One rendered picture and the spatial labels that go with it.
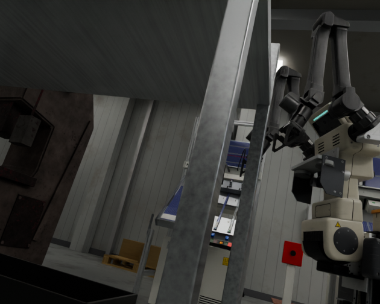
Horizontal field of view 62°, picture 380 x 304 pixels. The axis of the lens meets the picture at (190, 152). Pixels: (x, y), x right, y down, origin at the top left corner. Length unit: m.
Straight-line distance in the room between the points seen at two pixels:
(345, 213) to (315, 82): 0.54
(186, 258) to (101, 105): 8.09
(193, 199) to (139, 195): 6.75
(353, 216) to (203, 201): 1.19
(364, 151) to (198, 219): 1.28
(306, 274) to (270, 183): 1.77
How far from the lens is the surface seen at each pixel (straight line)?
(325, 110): 1.58
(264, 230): 6.38
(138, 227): 6.91
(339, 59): 1.49
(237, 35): 0.35
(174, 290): 0.28
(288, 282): 2.58
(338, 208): 1.42
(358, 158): 1.55
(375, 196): 3.10
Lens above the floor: 0.56
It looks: 17 degrees up
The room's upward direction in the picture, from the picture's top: 13 degrees clockwise
